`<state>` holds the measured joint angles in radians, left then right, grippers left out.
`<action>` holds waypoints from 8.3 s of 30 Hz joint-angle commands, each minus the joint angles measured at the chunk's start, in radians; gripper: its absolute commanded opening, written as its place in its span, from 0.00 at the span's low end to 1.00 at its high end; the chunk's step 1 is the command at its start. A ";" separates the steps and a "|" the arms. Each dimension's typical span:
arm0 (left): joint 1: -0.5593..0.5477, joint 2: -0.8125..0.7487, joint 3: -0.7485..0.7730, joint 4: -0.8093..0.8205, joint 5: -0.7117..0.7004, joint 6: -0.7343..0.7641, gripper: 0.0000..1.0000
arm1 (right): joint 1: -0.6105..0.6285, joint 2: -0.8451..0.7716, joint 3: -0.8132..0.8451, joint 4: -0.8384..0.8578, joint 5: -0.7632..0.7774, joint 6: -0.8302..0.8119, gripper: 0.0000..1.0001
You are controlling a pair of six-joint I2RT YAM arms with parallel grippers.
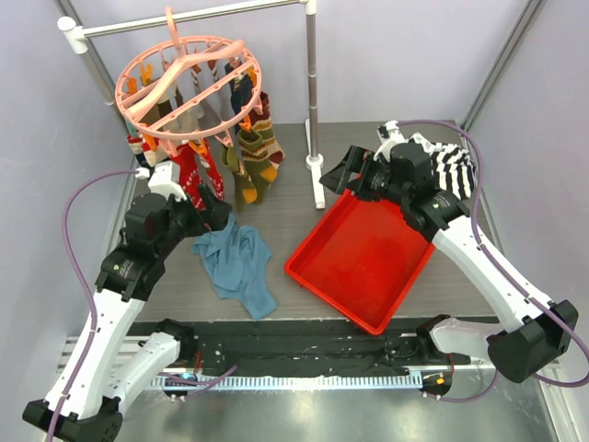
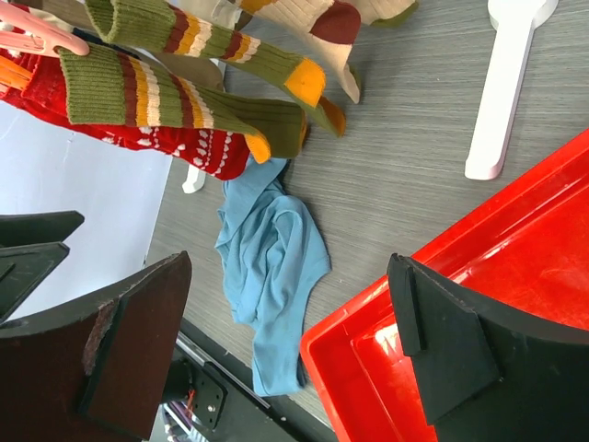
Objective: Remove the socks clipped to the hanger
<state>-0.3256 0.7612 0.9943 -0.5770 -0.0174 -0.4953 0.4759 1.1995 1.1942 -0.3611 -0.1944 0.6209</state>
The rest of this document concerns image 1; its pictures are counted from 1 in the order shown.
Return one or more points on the white slotted cable duct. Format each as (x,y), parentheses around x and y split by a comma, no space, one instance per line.
(408,382)

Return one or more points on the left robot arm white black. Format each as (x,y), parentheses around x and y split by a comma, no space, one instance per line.
(90,399)

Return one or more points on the metal clothes rack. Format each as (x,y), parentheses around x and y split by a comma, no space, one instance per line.
(191,51)

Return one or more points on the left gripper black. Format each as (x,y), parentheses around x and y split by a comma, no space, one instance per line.
(214,217)

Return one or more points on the beige sock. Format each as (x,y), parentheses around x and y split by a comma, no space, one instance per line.
(189,119)

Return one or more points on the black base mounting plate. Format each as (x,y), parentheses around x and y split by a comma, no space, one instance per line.
(308,349)

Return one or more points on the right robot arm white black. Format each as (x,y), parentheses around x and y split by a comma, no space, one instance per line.
(532,330)

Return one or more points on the navy blue sock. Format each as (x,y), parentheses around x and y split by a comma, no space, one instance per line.
(240,87)

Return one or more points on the maroon striped sock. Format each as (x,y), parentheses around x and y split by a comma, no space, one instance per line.
(262,124)

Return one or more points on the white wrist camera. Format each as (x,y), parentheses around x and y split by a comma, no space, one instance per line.
(164,180)
(389,135)

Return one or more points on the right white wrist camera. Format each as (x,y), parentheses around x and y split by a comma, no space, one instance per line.
(389,135)

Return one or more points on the olive green orange-toe sock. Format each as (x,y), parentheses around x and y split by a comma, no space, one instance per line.
(257,161)

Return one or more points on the blue cloth garment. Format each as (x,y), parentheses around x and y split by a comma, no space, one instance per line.
(235,258)

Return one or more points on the black white striped garment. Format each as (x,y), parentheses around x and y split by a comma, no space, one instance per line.
(453,167)

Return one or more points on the pink round clip hanger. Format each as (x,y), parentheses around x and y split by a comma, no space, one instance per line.
(217,107)

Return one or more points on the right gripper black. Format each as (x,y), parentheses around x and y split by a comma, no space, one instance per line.
(357,166)

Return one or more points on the red christmas sock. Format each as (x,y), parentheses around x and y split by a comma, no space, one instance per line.
(207,160)
(189,178)

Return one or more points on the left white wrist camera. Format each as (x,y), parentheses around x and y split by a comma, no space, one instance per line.
(164,180)

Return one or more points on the black white cuffed sock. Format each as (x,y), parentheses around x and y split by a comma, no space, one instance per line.
(146,150)

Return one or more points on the brown sock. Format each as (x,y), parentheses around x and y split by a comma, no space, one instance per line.
(164,108)

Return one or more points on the red plastic tray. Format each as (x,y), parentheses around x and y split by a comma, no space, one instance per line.
(362,259)

